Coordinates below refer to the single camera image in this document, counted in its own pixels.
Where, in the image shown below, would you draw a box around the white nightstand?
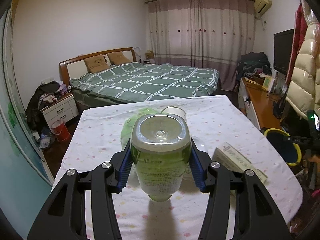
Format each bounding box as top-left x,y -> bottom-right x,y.
41,93 -> 79,128

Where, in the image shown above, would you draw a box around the clear green plastic bottle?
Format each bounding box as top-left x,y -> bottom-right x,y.
130,113 -> 191,202

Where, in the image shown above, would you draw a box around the white dotted tablecloth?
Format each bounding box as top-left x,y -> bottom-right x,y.
56,95 -> 303,239

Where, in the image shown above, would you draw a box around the red bucket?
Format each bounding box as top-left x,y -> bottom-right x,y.
51,120 -> 71,142

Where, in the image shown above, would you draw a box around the black bin yellow rim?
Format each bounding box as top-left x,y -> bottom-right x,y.
263,128 -> 302,166

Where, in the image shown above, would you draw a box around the wooden headboard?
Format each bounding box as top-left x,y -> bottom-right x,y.
59,47 -> 137,86

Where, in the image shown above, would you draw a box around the white paper cup apple print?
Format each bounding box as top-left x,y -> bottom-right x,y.
161,106 -> 187,121

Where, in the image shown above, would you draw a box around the red puffer jacket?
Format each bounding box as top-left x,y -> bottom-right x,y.
286,4 -> 307,85

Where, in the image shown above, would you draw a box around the pile of dark clothes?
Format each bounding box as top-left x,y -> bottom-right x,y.
236,52 -> 272,81

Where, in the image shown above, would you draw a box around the brown pillow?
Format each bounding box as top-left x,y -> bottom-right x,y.
84,54 -> 110,74
107,51 -> 132,66

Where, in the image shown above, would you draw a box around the black television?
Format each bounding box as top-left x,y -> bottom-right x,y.
273,29 -> 294,75

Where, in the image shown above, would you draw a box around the right brown pillow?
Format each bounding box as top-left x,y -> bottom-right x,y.
107,51 -> 132,66

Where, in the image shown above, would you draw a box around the wooden desk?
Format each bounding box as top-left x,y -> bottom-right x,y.
238,77 -> 281,130

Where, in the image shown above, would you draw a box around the left brown pillow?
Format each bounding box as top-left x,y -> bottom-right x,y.
84,54 -> 110,74

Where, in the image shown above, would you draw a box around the bed with green plaid duvet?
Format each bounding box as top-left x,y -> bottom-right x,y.
70,62 -> 219,107

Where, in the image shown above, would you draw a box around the pink striped curtain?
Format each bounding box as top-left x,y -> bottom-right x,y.
148,0 -> 255,90

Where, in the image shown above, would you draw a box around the cream puffer jacket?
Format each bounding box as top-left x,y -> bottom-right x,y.
285,21 -> 320,120

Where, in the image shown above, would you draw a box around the dark clothes on nightstand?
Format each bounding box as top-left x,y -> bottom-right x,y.
25,81 -> 61,135

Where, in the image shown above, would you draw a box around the wall air conditioner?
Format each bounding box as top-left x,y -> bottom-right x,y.
254,0 -> 272,19

